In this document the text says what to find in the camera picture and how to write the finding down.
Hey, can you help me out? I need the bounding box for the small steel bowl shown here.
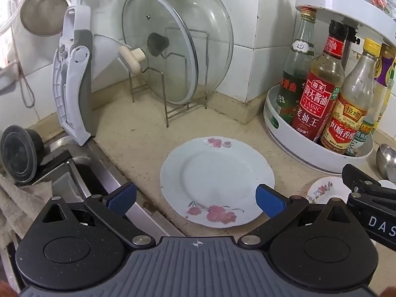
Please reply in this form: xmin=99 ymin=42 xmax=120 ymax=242
xmin=376 ymin=144 xmax=396 ymax=183

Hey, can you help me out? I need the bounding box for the small white floral saucer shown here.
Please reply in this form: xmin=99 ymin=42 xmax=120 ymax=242
xmin=306 ymin=176 xmax=351 ymax=204

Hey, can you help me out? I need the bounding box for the large white floral plate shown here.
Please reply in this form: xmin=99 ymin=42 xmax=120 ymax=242
xmin=160 ymin=136 xmax=275 ymax=229

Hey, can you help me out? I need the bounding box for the beige dish cloth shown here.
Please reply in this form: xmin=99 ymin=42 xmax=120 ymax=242
xmin=0 ymin=175 xmax=52 ymax=249

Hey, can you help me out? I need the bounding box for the yellow cap vinegar bottle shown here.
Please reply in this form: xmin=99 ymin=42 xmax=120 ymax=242
xmin=320 ymin=38 xmax=381 ymax=154

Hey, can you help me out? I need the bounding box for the black sink plug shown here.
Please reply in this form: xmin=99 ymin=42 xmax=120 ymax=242
xmin=1 ymin=125 xmax=45 ymax=184

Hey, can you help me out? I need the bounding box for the metal lid rack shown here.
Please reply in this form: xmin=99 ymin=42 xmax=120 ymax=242
xmin=93 ymin=27 xmax=209 ymax=128

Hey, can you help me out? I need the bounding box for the red label soy sauce bottle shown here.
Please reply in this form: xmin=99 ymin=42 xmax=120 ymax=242
xmin=292 ymin=20 xmax=348 ymax=142

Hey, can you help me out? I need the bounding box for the green label clear bottle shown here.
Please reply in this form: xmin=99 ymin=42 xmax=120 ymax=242
xmin=276 ymin=7 xmax=316 ymax=125

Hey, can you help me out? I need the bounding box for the white grey mandoline slicer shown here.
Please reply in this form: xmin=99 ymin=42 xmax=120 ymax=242
xmin=52 ymin=5 xmax=94 ymax=146

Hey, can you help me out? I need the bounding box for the glass pot lid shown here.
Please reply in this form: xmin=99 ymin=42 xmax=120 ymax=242
xmin=122 ymin=0 xmax=234 ymax=105

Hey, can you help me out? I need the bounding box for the white rotating condiment rack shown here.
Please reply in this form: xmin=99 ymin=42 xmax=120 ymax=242
xmin=263 ymin=0 xmax=395 ymax=175

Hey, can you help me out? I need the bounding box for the metal mesh strainer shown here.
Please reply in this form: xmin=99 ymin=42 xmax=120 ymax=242
xmin=20 ymin=0 xmax=71 ymax=37

